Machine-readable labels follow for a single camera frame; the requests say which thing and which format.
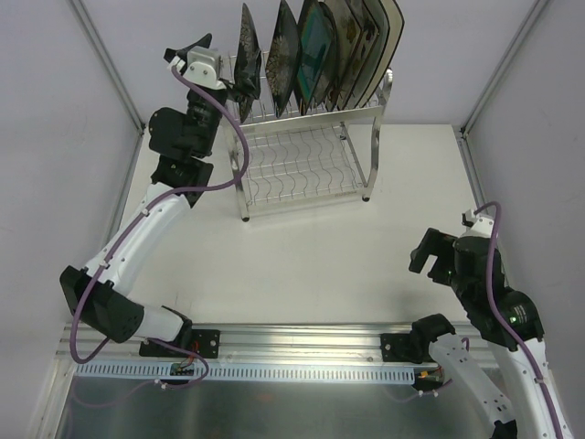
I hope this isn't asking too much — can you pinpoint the dark floral square plate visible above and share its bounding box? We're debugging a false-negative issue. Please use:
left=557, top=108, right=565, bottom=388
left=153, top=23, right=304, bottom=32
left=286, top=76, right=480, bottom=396
left=265, top=1, right=302, bottom=118

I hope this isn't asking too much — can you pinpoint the black square plate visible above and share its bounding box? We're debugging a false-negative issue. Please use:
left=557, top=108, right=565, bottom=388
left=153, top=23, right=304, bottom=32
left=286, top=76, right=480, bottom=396
left=293, top=1, right=333, bottom=115

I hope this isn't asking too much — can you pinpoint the round silver-rimmed plate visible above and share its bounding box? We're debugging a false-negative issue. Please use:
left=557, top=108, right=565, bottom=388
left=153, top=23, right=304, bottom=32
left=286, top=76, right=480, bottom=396
left=313, top=2, right=339, bottom=108

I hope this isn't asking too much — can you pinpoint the colourful flower plate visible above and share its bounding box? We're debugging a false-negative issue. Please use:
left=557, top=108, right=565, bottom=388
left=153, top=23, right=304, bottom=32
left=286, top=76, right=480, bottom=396
left=325, top=1, right=378, bottom=111
left=337, top=1, right=379, bottom=110

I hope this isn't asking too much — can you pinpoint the white square plate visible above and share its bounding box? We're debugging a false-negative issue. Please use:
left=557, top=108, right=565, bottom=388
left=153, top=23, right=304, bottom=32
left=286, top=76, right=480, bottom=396
left=347, top=0, right=391, bottom=108
left=364, top=0, right=405, bottom=101

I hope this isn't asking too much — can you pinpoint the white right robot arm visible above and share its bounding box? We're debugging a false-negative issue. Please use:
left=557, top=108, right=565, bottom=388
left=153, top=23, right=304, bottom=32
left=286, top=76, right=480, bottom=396
left=402, top=224, right=573, bottom=438

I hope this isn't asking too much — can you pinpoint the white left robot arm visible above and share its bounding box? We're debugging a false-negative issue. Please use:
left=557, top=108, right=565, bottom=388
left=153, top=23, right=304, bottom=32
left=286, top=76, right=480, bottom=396
left=59, top=35, right=261, bottom=357

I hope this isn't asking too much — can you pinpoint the stainless steel dish rack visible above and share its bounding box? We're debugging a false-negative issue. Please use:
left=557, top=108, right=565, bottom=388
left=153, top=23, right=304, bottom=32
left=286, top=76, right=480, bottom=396
left=222, top=69, right=393, bottom=222

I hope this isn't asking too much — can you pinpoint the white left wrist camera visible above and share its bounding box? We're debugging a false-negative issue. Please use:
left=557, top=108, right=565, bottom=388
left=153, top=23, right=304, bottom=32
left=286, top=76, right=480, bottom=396
left=169, top=46, right=227, bottom=91

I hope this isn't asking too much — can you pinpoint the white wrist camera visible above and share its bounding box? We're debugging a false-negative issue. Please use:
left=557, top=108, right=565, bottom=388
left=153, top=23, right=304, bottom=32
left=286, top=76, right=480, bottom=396
left=169, top=46, right=227, bottom=91
left=460, top=209, right=495, bottom=239

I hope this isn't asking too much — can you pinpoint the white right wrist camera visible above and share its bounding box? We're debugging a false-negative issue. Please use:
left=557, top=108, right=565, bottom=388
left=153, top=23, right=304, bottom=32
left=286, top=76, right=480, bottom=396
left=460, top=209, right=495, bottom=239

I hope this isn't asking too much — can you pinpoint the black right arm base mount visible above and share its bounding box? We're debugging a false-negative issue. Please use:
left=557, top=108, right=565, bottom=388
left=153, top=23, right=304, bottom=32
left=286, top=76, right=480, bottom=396
left=379, top=314, right=455, bottom=364

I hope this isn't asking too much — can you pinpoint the aluminium rail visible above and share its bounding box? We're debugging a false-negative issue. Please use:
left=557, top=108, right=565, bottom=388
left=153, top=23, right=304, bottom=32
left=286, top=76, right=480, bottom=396
left=54, top=322, right=548, bottom=369

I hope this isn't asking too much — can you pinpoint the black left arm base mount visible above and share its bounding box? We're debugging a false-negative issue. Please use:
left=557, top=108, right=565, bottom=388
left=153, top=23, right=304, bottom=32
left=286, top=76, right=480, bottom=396
left=138, top=327, right=221, bottom=359

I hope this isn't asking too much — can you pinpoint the white slotted cable duct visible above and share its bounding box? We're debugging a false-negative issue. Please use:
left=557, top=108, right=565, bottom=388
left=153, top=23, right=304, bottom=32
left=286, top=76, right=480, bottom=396
left=76, top=360, right=416, bottom=386

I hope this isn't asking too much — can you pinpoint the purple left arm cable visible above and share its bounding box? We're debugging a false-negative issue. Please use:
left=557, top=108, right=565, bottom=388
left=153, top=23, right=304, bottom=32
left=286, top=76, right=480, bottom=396
left=70, top=66, right=251, bottom=408

